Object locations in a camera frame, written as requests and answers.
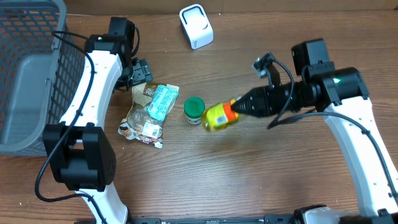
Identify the white barcode scanner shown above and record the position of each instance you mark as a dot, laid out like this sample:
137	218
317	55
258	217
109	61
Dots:
196	26

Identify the yellow dish soap bottle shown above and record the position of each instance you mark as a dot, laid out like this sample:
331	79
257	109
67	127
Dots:
220	116

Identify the grey plastic mesh basket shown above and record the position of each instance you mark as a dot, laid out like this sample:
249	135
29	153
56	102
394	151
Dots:
39	73

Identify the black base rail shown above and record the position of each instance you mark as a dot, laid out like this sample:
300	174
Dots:
267	219

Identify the green lid white jar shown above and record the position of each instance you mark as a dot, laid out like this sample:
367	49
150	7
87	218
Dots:
194	107

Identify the teal wet wipes pack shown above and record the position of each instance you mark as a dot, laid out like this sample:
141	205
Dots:
163	101

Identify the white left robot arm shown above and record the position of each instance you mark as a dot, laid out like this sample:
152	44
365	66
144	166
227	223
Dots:
78	151

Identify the brown nut snack bag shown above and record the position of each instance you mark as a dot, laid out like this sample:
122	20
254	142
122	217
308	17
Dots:
138	125

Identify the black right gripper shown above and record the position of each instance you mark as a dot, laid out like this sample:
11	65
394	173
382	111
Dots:
260	98

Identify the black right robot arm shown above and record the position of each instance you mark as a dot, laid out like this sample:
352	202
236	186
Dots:
341	98

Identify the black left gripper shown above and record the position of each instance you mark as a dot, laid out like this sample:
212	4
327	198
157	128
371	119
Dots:
141	73

